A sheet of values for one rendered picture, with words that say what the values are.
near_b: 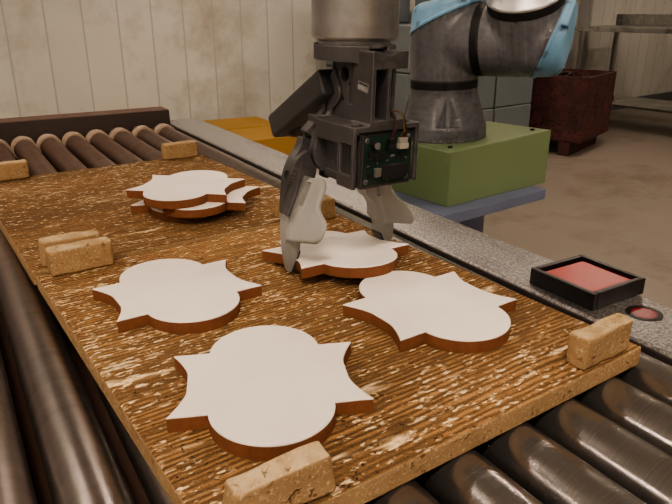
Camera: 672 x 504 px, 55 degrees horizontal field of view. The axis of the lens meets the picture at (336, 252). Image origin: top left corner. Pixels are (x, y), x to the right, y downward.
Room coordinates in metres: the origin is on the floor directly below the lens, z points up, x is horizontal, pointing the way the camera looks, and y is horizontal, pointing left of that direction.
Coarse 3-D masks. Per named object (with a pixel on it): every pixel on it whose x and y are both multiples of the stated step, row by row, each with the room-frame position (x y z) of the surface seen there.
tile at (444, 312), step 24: (360, 288) 0.51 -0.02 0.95; (384, 288) 0.51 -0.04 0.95; (408, 288) 0.51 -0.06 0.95; (432, 288) 0.51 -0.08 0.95; (456, 288) 0.51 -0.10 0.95; (360, 312) 0.47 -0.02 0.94; (384, 312) 0.47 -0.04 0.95; (408, 312) 0.47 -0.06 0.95; (432, 312) 0.47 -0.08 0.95; (456, 312) 0.47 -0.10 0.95; (480, 312) 0.47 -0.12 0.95; (504, 312) 0.47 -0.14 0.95; (408, 336) 0.43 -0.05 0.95; (432, 336) 0.43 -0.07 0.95; (456, 336) 0.43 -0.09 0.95; (480, 336) 0.43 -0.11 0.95; (504, 336) 0.43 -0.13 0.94
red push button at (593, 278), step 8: (576, 264) 0.61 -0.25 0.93; (584, 264) 0.61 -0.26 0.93; (552, 272) 0.59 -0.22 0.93; (560, 272) 0.59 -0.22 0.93; (568, 272) 0.59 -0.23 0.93; (576, 272) 0.59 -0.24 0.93; (584, 272) 0.59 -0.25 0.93; (592, 272) 0.59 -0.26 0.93; (600, 272) 0.59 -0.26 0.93; (608, 272) 0.59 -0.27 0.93; (568, 280) 0.57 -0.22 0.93; (576, 280) 0.57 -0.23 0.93; (584, 280) 0.57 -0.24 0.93; (592, 280) 0.57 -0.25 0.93; (600, 280) 0.57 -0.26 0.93; (608, 280) 0.57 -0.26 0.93; (616, 280) 0.57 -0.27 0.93; (624, 280) 0.57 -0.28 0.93; (592, 288) 0.55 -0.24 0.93; (600, 288) 0.55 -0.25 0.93
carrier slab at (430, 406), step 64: (128, 256) 0.62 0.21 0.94; (192, 256) 0.62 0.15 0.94; (256, 256) 0.62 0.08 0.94; (64, 320) 0.48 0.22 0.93; (256, 320) 0.47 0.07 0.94; (320, 320) 0.47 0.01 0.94; (512, 320) 0.47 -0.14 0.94; (576, 320) 0.47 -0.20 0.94; (128, 384) 0.38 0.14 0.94; (384, 384) 0.38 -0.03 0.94; (448, 384) 0.38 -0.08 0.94; (512, 384) 0.38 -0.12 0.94; (576, 384) 0.39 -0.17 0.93; (192, 448) 0.31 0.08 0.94; (384, 448) 0.31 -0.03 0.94; (448, 448) 0.32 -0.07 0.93
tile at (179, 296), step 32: (96, 288) 0.51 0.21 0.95; (128, 288) 0.51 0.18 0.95; (160, 288) 0.51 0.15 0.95; (192, 288) 0.51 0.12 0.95; (224, 288) 0.51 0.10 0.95; (256, 288) 0.52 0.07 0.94; (128, 320) 0.46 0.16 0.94; (160, 320) 0.45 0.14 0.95; (192, 320) 0.45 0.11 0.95; (224, 320) 0.46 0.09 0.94
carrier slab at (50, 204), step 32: (160, 160) 1.06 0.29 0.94; (192, 160) 1.06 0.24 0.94; (0, 192) 0.86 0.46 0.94; (32, 192) 0.86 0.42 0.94; (64, 192) 0.86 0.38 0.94; (96, 192) 0.86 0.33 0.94; (0, 224) 0.74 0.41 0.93; (32, 224) 0.72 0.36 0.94; (64, 224) 0.72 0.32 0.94; (96, 224) 0.72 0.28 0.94; (128, 224) 0.72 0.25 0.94; (160, 224) 0.72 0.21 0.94; (192, 224) 0.72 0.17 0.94; (224, 224) 0.72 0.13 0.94; (256, 224) 0.72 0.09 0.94; (32, 256) 0.62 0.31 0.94
